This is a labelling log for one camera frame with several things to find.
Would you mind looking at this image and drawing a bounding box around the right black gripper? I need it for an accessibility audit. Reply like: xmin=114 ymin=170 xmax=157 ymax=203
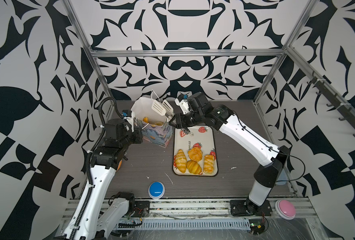
xmin=168 ymin=111 xmax=206 ymax=129

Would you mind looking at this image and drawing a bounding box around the fake croissant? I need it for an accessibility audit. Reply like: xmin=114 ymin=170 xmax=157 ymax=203
xmin=186 ymin=161 xmax=202 ymax=175
xmin=151 ymin=122 xmax=164 ymax=126
xmin=174 ymin=150 xmax=187 ymax=173

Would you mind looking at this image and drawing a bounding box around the floral paper gift bag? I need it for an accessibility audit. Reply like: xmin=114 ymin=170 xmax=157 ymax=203
xmin=131 ymin=92 xmax=172 ymax=148

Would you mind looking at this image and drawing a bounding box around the round fake pastry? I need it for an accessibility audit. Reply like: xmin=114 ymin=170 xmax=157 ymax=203
xmin=188 ymin=147 xmax=202 ymax=162

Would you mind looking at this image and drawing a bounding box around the fake twisted bread roll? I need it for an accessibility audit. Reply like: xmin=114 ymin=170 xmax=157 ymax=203
xmin=203 ymin=155 xmax=215 ymax=174

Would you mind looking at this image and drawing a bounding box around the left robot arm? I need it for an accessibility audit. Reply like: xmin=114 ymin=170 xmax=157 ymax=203
xmin=57 ymin=117 xmax=142 ymax=240

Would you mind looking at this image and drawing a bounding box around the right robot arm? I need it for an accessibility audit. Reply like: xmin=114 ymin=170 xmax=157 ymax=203
xmin=151 ymin=92 xmax=289 ymax=216

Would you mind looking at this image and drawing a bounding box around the orange plush toy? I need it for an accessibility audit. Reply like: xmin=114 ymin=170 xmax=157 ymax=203
xmin=117 ymin=160 xmax=122 ymax=171

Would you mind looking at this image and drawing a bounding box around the white strawberry tray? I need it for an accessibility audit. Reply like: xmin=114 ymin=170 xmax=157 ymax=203
xmin=173 ymin=126 xmax=218 ymax=177

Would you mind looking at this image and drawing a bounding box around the blue push button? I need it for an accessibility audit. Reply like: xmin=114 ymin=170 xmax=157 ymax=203
xmin=148 ymin=182 xmax=165 ymax=200

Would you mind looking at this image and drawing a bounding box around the light blue lid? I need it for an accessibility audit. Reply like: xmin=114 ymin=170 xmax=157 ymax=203
xmin=275 ymin=169 xmax=288 ymax=185

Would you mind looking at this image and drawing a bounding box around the small green-lit circuit board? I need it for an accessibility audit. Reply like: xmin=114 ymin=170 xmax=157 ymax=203
xmin=249 ymin=219 xmax=269 ymax=236

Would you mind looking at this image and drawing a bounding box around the pink push button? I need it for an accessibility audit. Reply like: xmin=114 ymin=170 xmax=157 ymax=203
xmin=275 ymin=200 xmax=296 ymax=220

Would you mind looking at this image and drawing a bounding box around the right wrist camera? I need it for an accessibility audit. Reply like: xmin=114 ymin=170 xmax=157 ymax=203
xmin=174 ymin=94 xmax=190 ymax=114

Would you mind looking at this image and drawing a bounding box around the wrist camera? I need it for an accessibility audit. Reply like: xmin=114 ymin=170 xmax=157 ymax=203
xmin=122 ymin=110 xmax=135 ymax=132
xmin=174 ymin=94 xmax=190 ymax=114

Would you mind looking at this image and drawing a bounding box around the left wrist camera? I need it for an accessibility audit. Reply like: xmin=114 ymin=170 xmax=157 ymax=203
xmin=122 ymin=110 xmax=135 ymax=132

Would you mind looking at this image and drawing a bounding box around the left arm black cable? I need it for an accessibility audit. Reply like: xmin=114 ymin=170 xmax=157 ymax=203
xmin=97 ymin=96 xmax=124 ymax=124

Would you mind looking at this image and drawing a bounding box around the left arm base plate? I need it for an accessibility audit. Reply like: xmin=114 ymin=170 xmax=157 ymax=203
xmin=130 ymin=201 xmax=150 ymax=218

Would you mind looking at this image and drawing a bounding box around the white slotted cable duct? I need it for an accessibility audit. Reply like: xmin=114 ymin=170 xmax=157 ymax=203
xmin=116 ymin=219 xmax=250 ymax=231

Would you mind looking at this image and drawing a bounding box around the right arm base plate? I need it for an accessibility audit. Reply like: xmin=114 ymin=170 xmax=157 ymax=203
xmin=229 ymin=199 xmax=272 ymax=217

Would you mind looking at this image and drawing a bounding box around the black wall hook rack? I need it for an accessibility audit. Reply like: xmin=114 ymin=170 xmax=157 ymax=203
xmin=307 ymin=71 xmax=355 ymax=137

